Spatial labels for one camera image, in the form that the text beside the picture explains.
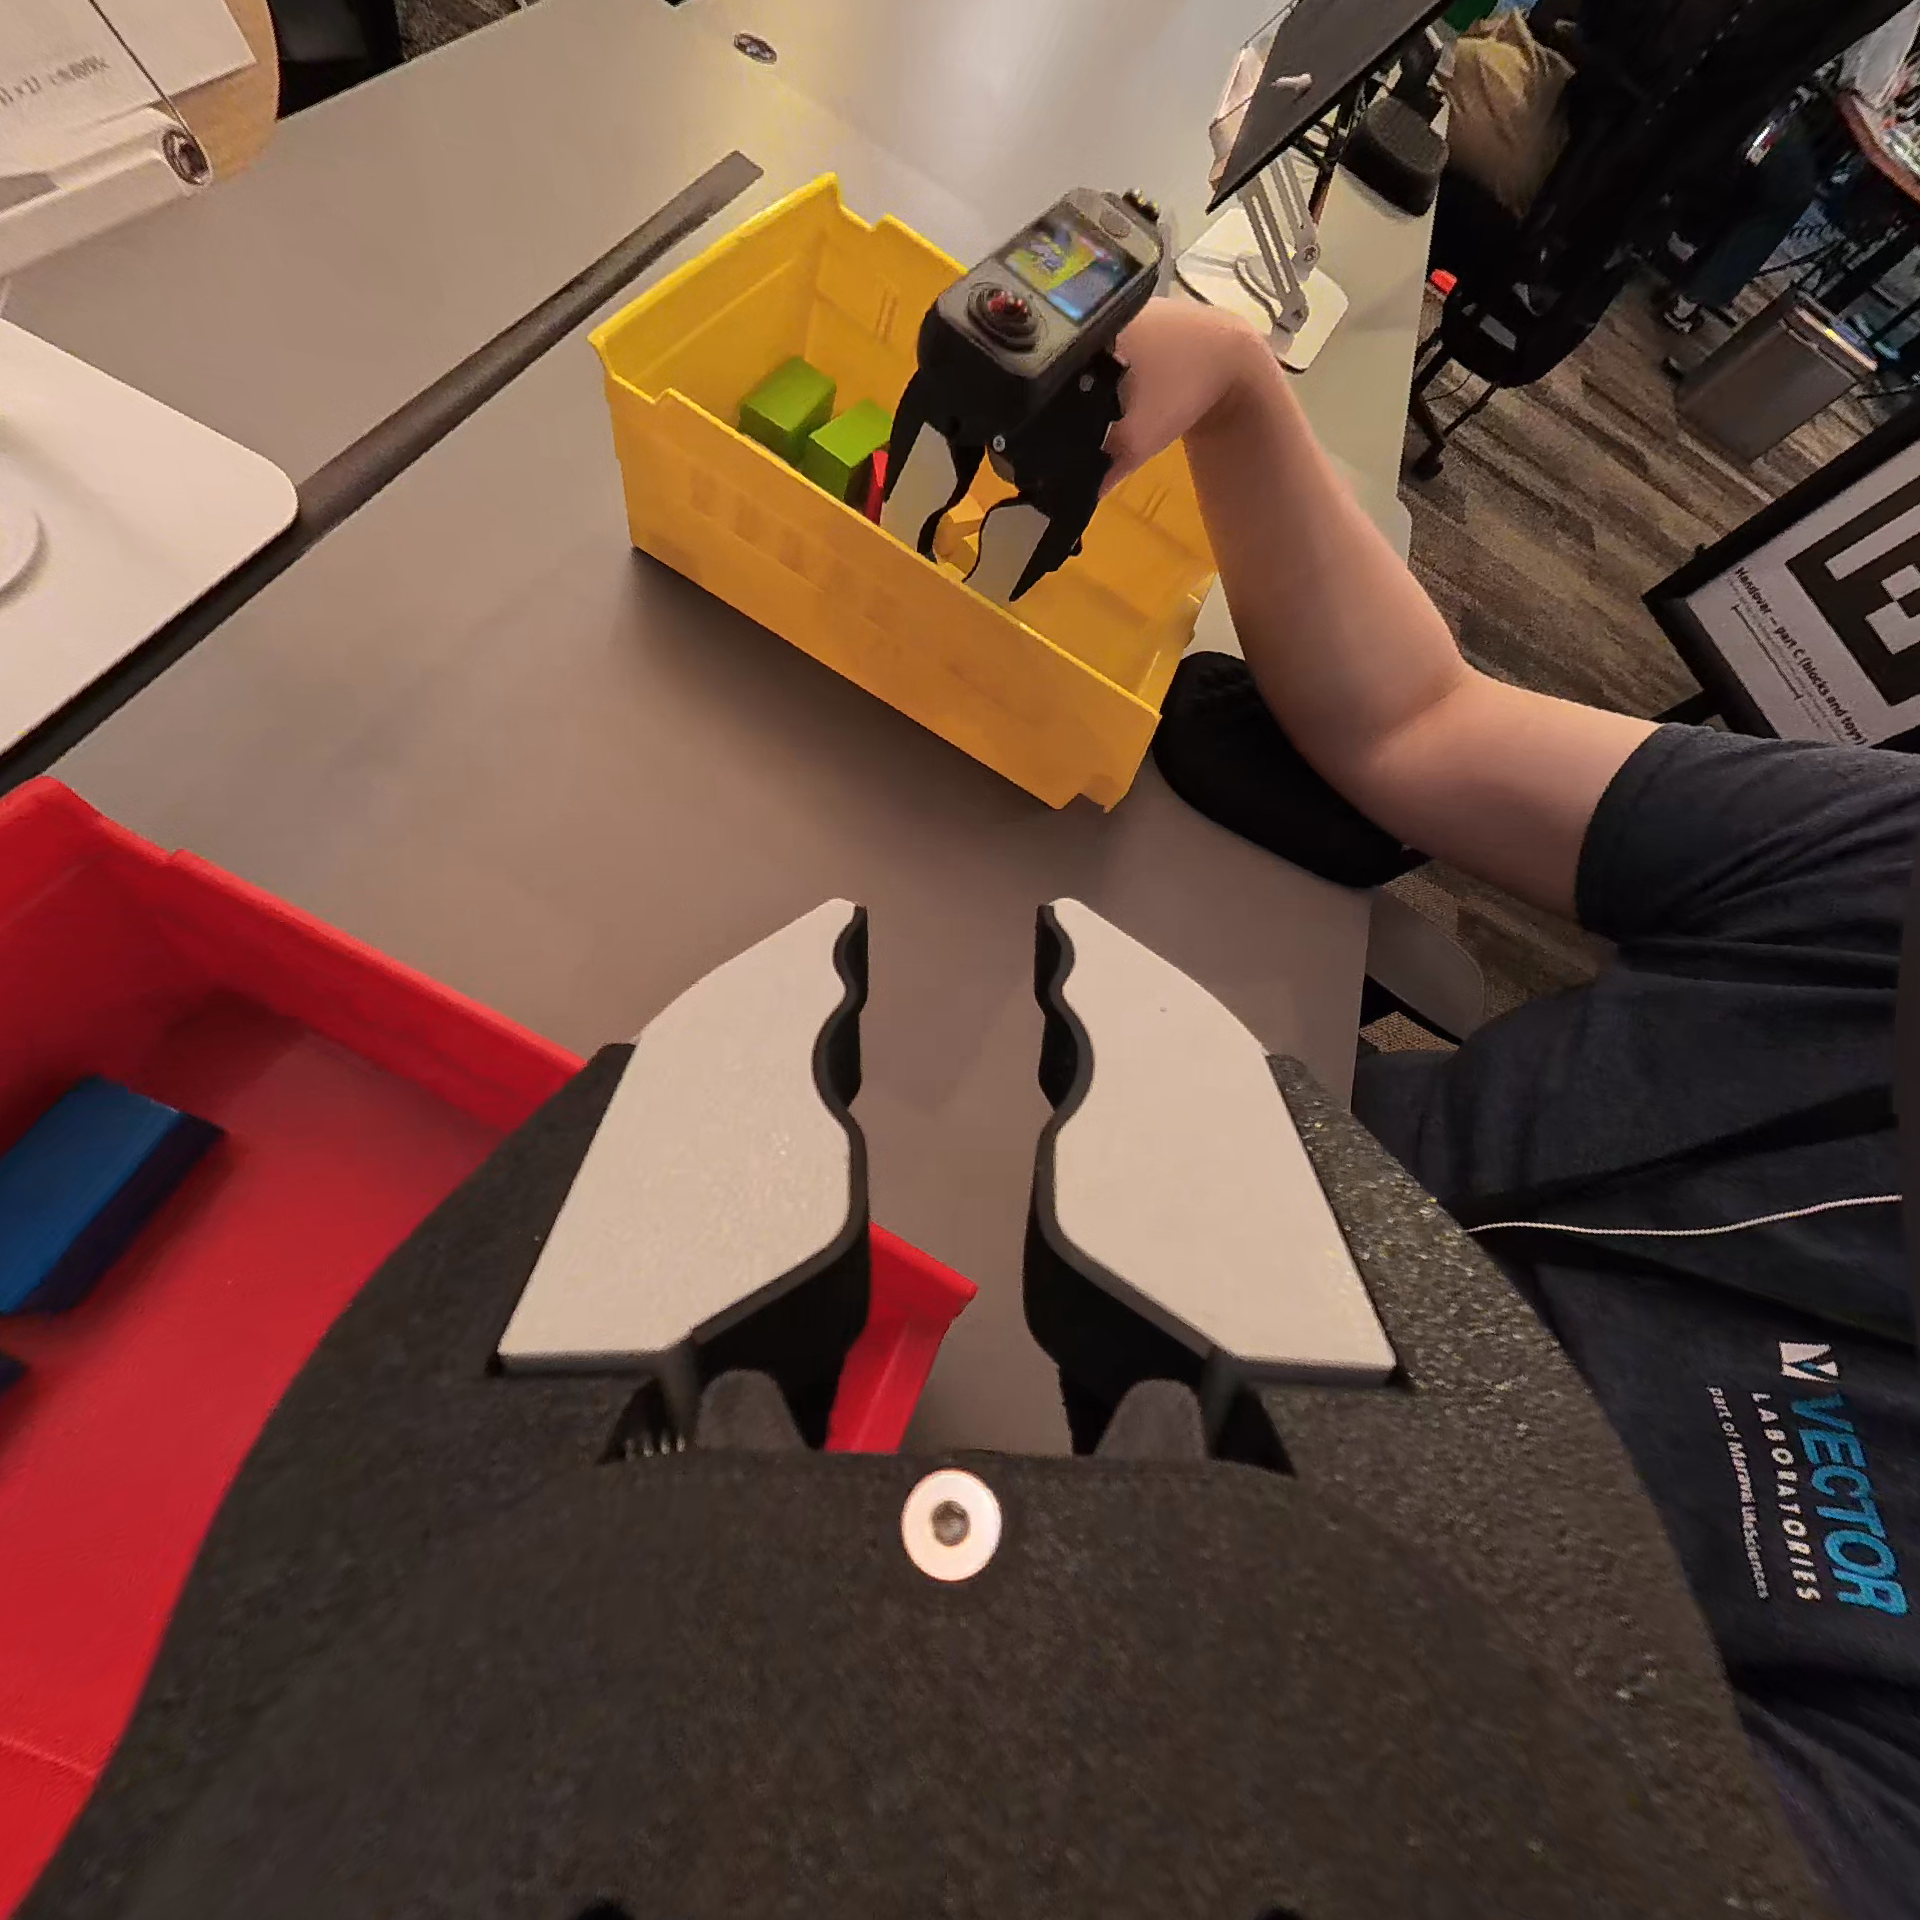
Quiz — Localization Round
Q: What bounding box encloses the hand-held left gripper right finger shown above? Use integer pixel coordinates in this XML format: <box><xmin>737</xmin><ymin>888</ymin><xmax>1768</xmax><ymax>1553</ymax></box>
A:
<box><xmin>1027</xmin><ymin>896</ymin><xmax>1401</xmax><ymax>1455</ymax></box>

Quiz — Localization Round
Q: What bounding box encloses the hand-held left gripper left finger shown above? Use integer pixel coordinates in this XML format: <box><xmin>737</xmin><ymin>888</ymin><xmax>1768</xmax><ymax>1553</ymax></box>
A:
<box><xmin>497</xmin><ymin>896</ymin><xmax>875</xmax><ymax>1454</ymax></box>

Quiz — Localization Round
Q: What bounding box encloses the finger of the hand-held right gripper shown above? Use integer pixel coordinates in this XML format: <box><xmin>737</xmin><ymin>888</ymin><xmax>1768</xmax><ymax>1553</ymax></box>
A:
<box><xmin>961</xmin><ymin>495</ymin><xmax>1085</xmax><ymax>606</ymax></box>
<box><xmin>878</xmin><ymin>423</ymin><xmax>985</xmax><ymax>568</ymax></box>

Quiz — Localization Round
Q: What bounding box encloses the yellow plastic bin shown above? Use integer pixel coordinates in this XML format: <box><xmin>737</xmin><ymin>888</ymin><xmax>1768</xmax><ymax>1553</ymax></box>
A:
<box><xmin>587</xmin><ymin>168</ymin><xmax>1220</xmax><ymax>815</ymax></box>

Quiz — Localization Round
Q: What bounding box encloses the red plastic bin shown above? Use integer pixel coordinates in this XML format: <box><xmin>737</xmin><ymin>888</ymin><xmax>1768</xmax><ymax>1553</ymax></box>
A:
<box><xmin>0</xmin><ymin>777</ymin><xmax>981</xmax><ymax>1854</ymax></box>

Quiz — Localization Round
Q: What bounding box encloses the person's right forearm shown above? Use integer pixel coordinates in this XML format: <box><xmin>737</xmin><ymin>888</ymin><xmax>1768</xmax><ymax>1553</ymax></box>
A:
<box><xmin>1182</xmin><ymin>374</ymin><xmax>1660</xmax><ymax>910</ymax></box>

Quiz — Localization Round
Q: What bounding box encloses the person's right hand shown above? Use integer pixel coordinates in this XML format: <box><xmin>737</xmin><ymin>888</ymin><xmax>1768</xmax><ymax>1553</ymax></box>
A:
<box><xmin>1099</xmin><ymin>303</ymin><xmax>1277</xmax><ymax>501</ymax></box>

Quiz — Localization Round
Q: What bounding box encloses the green rectangular wooden block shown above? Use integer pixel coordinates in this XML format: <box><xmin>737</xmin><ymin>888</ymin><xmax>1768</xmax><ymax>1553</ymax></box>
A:
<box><xmin>802</xmin><ymin>398</ymin><xmax>898</xmax><ymax>505</ymax></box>
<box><xmin>737</xmin><ymin>357</ymin><xmax>838</xmax><ymax>458</ymax></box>

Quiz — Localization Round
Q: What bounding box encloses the black foam pad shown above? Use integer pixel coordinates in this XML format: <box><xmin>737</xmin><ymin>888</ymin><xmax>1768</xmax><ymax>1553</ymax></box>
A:
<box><xmin>1152</xmin><ymin>650</ymin><xmax>1426</xmax><ymax>888</ymax></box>

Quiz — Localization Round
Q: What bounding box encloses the white stand with dark board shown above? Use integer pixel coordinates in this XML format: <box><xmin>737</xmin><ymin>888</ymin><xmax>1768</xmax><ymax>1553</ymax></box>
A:
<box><xmin>1176</xmin><ymin>0</ymin><xmax>1453</xmax><ymax>376</ymax></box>

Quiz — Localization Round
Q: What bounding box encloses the tan bag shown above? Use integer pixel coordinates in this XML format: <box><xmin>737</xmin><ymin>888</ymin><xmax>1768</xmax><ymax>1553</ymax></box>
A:
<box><xmin>1437</xmin><ymin>12</ymin><xmax>1578</xmax><ymax>182</ymax></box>

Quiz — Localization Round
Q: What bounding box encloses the black office chair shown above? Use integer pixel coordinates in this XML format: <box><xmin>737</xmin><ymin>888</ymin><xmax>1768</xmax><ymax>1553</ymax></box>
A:
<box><xmin>1411</xmin><ymin>0</ymin><xmax>1706</xmax><ymax>482</ymax></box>

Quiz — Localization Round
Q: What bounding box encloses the grey storage box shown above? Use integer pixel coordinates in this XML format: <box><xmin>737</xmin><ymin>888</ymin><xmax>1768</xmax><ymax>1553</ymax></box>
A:
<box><xmin>1672</xmin><ymin>285</ymin><xmax>1883</xmax><ymax>464</ymax></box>

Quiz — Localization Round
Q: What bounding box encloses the instruction sheet stand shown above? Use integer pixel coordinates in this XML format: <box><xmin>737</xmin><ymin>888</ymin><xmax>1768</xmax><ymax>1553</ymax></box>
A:
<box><xmin>0</xmin><ymin>0</ymin><xmax>301</xmax><ymax>751</ymax></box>

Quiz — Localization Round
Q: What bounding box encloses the framed tag sign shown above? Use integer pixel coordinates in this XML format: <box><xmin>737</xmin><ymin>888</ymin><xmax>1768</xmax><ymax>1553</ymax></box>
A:
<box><xmin>1642</xmin><ymin>434</ymin><xmax>1920</xmax><ymax>751</ymax></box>

